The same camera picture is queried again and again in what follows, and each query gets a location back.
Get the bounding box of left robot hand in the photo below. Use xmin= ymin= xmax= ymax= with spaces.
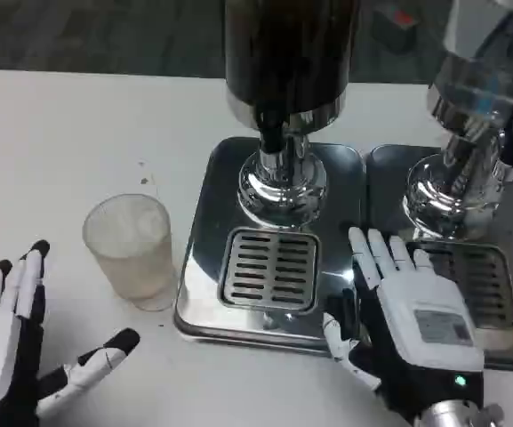
xmin=0 ymin=239 xmax=142 ymax=427

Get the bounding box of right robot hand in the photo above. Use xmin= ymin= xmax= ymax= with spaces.
xmin=322 ymin=225 xmax=486 ymax=427

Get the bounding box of steel drip tray with grid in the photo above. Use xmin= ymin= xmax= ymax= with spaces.
xmin=173 ymin=135 xmax=368 ymax=352
xmin=365 ymin=142 xmax=513 ymax=373

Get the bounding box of clear ribbed glass cup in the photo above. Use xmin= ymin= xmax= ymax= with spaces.
xmin=81 ymin=193 xmax=176 ymax=312

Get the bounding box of clear drink dispenser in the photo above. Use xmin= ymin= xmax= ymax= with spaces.
xmin=401 ymin=0 xmax=513 ymax=241

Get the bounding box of dark drink dispenser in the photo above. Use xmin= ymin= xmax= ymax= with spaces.
xmin=222 ymin=0 xmax=361 ymax=229

